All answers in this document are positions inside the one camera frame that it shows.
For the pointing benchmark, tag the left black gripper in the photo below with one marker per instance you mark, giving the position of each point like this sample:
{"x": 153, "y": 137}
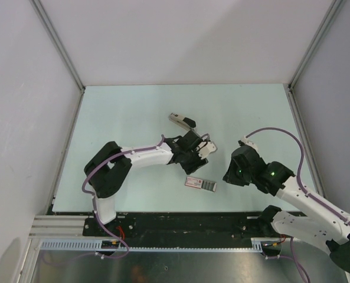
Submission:
{"x": 198, "y": 163}

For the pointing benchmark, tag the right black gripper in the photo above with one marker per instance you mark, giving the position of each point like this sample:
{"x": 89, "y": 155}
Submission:
{"x": 230, "y": 177}

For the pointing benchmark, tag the staple box with staples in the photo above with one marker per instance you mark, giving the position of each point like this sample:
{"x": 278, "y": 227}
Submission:
{"x": 203, "y": 184}

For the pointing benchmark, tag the beige black stapler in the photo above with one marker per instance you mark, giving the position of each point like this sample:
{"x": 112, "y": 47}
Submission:
{"x": 182, "y": 121}

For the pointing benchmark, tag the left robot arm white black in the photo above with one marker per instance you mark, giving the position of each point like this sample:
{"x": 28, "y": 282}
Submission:
{"x": 107, "y": 171}

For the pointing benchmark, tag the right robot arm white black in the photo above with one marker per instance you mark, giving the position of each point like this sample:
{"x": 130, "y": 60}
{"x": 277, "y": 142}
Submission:
{"x": 323, "y": 225}

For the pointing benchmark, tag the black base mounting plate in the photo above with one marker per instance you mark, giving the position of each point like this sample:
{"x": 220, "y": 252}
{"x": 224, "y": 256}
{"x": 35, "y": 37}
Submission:
{"x": 210, "y": 230}

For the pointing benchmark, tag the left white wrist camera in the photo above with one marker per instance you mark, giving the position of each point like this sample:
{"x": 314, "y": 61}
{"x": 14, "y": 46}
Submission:
{"x": 205, "y": 148}

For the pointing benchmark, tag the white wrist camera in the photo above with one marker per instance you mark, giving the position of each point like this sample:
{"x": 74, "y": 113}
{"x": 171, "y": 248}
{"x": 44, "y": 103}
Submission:
{"x": 205, "y": 148}
{"x": 244, "y": 141}

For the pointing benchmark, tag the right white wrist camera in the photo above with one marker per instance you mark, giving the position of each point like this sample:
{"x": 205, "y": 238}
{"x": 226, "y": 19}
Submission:
{"x": 244, "y": 141}

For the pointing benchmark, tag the aluminium frame rail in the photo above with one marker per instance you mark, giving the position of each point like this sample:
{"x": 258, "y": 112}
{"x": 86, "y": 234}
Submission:
{"x": 57, "y": 226}

